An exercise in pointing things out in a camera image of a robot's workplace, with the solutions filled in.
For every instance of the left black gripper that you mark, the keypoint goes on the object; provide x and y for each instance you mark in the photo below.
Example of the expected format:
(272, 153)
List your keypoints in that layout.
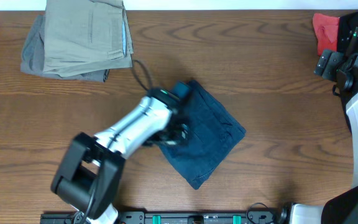
(181, 136)

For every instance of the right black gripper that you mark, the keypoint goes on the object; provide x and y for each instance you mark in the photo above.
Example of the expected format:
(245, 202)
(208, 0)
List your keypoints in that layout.
(329, 64)

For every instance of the navy blue shorts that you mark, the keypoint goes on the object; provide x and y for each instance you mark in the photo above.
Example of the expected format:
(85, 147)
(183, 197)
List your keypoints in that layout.
(212, 135)

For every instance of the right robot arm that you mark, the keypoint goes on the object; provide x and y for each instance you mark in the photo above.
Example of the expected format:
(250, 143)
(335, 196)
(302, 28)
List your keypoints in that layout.
(344, 207)

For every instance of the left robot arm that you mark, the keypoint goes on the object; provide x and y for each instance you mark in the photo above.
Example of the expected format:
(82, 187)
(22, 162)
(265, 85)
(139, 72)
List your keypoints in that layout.
(90, 171)

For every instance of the red garment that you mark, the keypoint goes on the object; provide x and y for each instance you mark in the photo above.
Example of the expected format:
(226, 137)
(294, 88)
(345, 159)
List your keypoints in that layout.
(326, 31)

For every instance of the black printed t-shirt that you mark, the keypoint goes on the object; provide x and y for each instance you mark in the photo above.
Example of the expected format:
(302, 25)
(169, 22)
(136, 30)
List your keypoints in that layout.
(346, 27)

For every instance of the folded khaki trousers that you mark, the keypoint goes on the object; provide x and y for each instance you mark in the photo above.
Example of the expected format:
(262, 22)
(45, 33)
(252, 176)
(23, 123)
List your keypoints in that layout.
(84, 36)

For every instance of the folded grey trousers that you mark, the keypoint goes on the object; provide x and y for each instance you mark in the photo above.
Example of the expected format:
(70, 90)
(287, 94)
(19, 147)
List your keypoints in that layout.
(33, 56)

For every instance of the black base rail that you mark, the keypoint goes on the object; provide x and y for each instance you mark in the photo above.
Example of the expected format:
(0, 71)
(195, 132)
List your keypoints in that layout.
(252, 216)

